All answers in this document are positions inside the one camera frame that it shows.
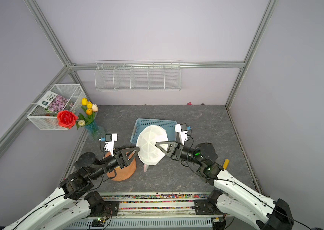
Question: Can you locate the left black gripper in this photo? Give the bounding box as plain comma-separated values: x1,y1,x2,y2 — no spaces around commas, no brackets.
90,144,140,180

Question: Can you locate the orange mesh laundry bag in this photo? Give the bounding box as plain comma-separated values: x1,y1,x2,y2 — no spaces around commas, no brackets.
106,159,137,181

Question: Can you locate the white mesh laundry bag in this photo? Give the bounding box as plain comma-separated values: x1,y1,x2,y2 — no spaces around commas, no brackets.
136,126,168,172

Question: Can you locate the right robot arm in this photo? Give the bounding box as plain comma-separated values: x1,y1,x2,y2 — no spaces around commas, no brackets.
155,141,297,230

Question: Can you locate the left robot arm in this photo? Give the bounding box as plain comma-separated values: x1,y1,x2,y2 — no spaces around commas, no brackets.
0,147,140,230

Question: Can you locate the light blue plastic basket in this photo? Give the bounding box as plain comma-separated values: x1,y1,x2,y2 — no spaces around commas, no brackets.
130,118,178,144

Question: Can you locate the tulip bouquet in vase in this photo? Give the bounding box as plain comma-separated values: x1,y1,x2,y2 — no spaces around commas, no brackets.
76,98,105,140

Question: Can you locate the red artificial rose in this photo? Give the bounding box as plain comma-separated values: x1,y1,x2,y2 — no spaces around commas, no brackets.
57,110,78,129

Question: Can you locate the purple flower packet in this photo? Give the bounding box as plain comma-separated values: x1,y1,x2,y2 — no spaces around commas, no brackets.
37,91,74,114

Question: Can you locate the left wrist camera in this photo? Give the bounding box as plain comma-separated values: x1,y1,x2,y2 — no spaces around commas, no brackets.
99,133,118,156

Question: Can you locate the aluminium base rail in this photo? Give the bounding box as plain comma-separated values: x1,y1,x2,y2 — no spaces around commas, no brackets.
31,192,284,230

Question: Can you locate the long white wire shelf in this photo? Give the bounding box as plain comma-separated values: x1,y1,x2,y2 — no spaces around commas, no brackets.
94,59,182,91

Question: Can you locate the white wire corner basket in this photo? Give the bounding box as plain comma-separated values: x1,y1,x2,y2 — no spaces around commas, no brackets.
27,84,86,130

